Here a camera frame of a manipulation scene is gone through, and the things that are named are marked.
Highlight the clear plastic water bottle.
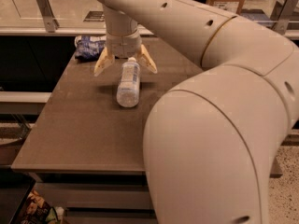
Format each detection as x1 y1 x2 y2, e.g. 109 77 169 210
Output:
117 57 140 108

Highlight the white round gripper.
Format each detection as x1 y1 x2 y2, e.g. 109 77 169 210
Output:
93 31 158 77

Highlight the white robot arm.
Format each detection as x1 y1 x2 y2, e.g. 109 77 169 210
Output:
98 0 299 224

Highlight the left metal glass bracket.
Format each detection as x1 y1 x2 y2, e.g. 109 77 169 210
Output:
36 0 59 33

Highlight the grey table drawer unit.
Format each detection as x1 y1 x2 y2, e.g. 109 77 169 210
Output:
34 173 158 224

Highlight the colourful snack bag on floor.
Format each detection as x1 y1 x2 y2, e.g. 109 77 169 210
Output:
16 190 62 224

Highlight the blue snack bag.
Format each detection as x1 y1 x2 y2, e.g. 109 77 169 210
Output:
75 35 106 61

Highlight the metal glass bracket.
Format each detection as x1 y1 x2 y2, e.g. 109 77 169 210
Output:
36 0 59 33
270 0 299 39

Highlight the right metal glass bracket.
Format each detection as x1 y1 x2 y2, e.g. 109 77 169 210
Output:
270 0 299 39

